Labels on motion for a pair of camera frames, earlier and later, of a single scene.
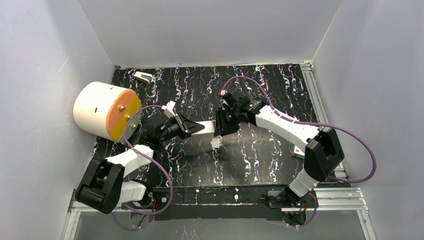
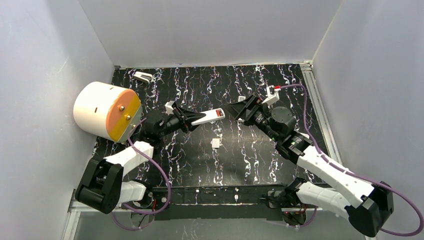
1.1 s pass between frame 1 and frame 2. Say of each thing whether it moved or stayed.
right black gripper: moved
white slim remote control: moved
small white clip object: stayed
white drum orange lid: stayed
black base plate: stayed
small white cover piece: stayed
